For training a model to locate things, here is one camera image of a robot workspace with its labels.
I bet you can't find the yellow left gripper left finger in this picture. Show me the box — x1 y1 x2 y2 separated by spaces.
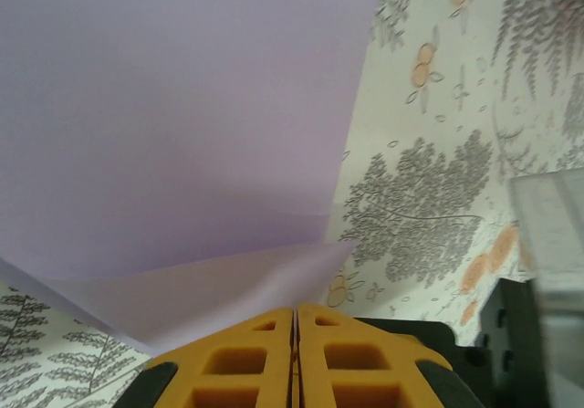
122 307 298 408

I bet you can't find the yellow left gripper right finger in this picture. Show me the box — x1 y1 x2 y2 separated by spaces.
297 302 474 408

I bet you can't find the purple paper sheet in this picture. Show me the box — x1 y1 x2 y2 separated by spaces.
0 0 389 359

